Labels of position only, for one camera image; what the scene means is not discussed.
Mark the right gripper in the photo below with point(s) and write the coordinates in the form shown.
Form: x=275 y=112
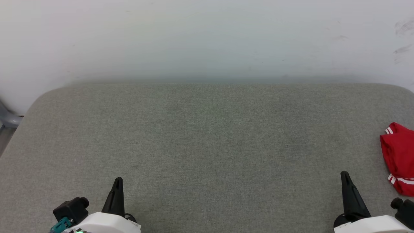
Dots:
x=339 y=222

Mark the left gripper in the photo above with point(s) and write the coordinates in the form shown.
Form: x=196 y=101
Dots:
x=130 y=216

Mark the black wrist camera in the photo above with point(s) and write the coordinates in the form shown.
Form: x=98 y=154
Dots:
x=71 y=208
x=406 y=212

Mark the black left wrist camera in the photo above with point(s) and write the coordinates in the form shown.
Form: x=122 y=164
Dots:
x=71 y=208

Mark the red garment with white trim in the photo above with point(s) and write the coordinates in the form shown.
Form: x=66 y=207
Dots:
x=401 y=152

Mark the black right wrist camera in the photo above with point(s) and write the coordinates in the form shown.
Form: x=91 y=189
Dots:
x=406 y=212

